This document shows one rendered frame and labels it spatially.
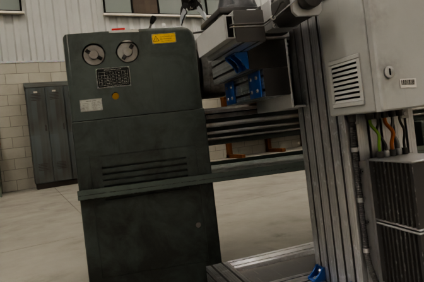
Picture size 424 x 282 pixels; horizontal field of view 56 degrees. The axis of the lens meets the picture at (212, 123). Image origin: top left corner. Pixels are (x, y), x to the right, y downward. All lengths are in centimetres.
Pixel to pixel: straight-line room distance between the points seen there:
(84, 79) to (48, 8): 709
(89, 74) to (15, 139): 659
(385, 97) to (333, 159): 34
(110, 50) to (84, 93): 22
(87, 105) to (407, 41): 132
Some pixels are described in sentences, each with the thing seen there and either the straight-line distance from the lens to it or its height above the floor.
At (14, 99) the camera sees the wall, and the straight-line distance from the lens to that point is 847.
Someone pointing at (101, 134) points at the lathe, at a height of 80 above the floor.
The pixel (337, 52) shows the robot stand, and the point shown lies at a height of 93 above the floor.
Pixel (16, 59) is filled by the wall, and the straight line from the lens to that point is 864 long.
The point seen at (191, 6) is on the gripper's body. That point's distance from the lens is 230.
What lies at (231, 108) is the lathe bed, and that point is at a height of 85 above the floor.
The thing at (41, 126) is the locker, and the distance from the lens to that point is 792.
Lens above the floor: 77
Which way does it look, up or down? 1 degrees up
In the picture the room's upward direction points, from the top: 7 degrees counter-clockwise
